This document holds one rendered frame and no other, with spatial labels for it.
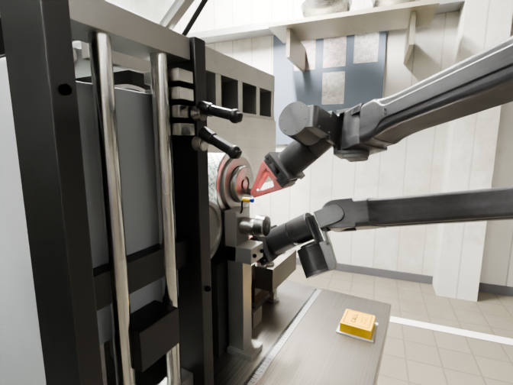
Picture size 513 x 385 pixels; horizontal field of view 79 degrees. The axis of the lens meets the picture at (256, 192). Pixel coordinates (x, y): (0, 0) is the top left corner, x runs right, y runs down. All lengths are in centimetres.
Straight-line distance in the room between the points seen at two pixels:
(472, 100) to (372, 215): 29
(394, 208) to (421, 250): 274
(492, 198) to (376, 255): 276
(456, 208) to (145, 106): 53
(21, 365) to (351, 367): 56
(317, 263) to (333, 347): 21
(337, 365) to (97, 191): 57
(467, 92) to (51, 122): 38
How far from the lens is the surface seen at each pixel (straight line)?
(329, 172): 323
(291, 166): 58
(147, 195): 33
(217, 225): 61
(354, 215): 63
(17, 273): 54
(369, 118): 51
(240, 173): 62
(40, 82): 25
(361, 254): 339
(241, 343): 71
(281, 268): 83
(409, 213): 64
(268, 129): 151
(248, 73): 138
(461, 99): 41
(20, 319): 57
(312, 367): 70
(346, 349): 76
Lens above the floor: 134
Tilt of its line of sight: 9 degrees down
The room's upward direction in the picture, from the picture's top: straight up
